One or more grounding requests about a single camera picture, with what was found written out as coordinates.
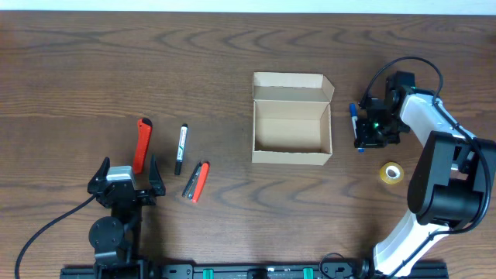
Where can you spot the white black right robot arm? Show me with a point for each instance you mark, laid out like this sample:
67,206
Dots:
450,189

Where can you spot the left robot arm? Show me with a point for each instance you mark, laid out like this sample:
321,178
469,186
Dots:
115,238

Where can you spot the yellow tape roll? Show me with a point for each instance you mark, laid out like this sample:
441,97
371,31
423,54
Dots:
391,173

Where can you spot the brown cardboard box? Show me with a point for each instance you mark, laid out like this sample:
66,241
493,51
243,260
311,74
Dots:
291,118

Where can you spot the blue cap whiteboard marker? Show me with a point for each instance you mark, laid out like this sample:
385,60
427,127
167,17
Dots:
354,118

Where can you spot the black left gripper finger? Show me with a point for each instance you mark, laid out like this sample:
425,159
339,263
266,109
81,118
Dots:
155,179
98,183

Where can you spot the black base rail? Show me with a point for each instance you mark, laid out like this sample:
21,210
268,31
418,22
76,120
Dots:
336,269

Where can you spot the red black stapler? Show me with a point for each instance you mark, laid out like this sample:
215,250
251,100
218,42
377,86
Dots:
196,182

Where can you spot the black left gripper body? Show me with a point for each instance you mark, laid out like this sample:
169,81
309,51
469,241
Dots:
144,200

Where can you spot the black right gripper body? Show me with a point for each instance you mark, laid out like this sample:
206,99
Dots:
377,130

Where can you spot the black cap whiteboard marker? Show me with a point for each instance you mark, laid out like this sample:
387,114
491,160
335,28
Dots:
180,149

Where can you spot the red utility knife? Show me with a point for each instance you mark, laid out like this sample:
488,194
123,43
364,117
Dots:
145,128

